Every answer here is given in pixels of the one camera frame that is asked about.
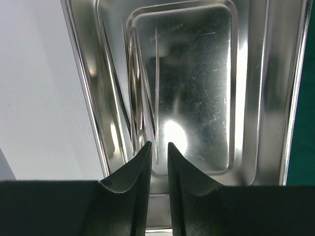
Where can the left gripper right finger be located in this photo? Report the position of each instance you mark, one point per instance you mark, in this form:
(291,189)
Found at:
(201,206)

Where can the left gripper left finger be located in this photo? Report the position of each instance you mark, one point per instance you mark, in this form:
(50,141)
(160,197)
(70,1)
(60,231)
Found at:
(114,206)

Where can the steel tweezers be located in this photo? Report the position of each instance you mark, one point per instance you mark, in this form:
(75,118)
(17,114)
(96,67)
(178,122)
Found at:
(115,79)
(157,95)
(134,78)

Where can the green surgical drape cloth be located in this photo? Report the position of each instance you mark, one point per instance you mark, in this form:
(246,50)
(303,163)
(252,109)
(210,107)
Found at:
(302,159)

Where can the stainless steel instrument tray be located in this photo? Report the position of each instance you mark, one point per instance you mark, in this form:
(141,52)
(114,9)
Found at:
(229,80)

